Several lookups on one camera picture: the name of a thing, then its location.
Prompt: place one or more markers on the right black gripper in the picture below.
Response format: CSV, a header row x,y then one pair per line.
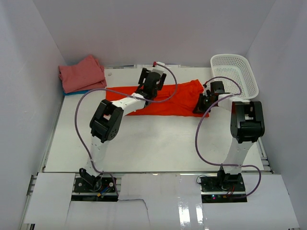
x,y
200,109

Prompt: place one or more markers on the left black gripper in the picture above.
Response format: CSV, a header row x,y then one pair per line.
x,y
144,74

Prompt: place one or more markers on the orange t shirt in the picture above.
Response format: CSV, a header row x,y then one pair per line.
x,y
181,104

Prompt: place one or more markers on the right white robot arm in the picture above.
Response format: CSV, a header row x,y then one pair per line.
x,y
246,127

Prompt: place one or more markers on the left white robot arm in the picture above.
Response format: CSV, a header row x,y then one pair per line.
x,y
106,121

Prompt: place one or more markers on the papers at back edge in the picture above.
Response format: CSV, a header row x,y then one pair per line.
x,y
147,66

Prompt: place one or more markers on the white plastic basket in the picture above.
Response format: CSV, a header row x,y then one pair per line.
x,y
237,68

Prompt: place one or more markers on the folded pink t shirt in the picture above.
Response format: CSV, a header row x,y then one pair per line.
x,y
88,74

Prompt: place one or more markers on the folded blue t shirt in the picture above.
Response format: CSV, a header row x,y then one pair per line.
x,y
75,93

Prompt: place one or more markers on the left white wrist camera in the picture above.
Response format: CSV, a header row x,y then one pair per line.
x,y
158,67

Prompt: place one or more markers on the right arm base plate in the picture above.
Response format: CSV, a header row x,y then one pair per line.
x,y
213,192

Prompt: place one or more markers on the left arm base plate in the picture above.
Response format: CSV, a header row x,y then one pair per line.
x,y
103,190

